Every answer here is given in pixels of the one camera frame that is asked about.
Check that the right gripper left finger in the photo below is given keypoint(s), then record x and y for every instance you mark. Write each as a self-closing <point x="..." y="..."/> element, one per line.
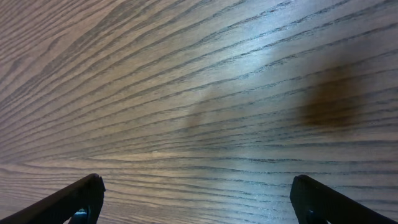
<point x="79" y="202"/>

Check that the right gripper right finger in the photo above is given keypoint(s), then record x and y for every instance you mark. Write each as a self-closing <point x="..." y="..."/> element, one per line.
<point x="314" y="202"/>

